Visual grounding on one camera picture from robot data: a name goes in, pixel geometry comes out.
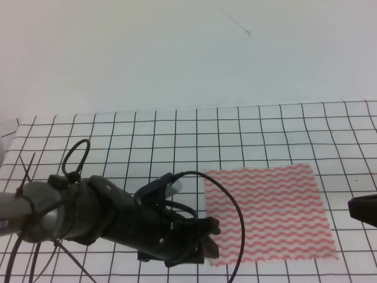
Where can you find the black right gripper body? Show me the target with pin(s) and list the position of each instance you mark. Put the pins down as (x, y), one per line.
(364, 209)

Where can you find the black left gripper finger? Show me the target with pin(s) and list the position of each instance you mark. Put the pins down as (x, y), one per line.
(210, 248)
(212, 225)

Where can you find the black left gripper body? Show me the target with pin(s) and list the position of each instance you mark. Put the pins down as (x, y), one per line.
(159, 234)

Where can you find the pink wavy striped towel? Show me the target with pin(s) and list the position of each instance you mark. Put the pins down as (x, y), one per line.
(284, 215)

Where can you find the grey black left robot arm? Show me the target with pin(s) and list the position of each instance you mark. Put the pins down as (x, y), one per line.
(82, 210)

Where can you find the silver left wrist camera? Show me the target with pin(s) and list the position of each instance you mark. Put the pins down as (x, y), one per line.
(173, 188)

